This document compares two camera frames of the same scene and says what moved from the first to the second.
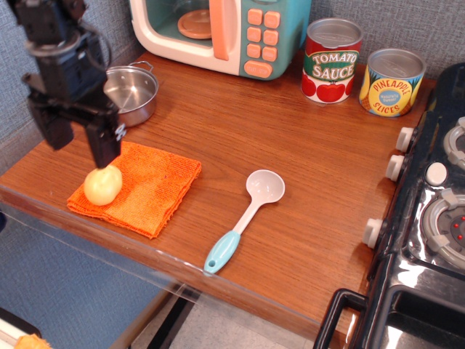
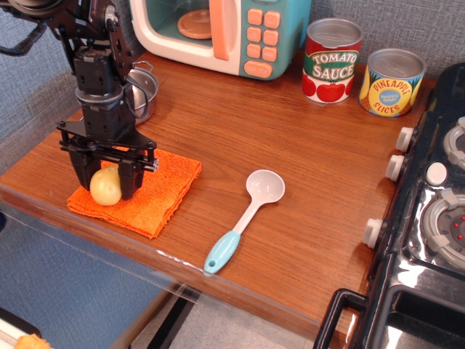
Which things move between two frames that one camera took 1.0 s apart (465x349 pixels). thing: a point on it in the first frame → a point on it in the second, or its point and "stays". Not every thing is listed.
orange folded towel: (154, 184) stays
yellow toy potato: (102, 185) stays
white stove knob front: (372, 231) stays
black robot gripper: (71, 89) → (111, 132)
